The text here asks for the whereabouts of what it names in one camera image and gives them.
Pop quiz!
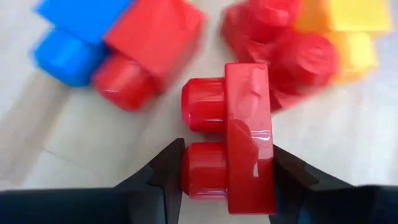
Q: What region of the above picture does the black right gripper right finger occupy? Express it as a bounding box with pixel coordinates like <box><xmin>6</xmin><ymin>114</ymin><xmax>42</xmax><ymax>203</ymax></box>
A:
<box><xmin>268</xmin><ymin>146</ymin><xmax>398</xmax><ymax>224</ymax></box>

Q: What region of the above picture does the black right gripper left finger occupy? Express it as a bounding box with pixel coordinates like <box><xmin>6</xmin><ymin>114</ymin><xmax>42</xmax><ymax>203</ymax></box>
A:
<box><xmin>0</xmin><ymin>138</ymin><xmax>187</xmax><ymax>224</ymax></box>

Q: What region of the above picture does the red two-stud block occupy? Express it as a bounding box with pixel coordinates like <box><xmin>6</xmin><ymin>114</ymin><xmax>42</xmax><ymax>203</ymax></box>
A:
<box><xmin>220</xmin><ymin>0</ymin><xmax>340</xmax><ymax>112</ymax></box>
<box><xmin>180</xmin><ymin>62</ymin><xmax>277</xmax><ymax>216</ymax></box>

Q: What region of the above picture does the blue single-stud block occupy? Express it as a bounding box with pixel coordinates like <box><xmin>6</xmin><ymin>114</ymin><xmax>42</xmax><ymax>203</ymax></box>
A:
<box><xmin>30</xmin><ymin>0</ymin><xmax>135</xmax><ymax>88</ymax></box>

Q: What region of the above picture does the red single-stud block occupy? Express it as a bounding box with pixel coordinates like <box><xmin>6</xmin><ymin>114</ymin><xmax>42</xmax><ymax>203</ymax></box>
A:
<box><xmin>91</xmin><ymin>0</ymin><xmax>206</xmax><ymax>113</ymax></box>

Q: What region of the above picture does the yellow single-stud block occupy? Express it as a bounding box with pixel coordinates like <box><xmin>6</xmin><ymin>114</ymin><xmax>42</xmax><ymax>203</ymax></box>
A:
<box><xmin>294</xmin><ymin>0</ymin><xmax>394</xmax><ymax>85</ymax></box>

